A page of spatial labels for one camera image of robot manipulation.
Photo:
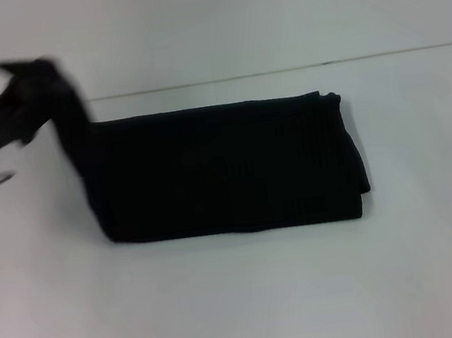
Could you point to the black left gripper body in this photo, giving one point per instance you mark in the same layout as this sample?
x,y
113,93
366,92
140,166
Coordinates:
x,y
0,113

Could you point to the black shirt with FREE print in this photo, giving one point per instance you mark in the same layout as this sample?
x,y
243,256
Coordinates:
x,y
230,168

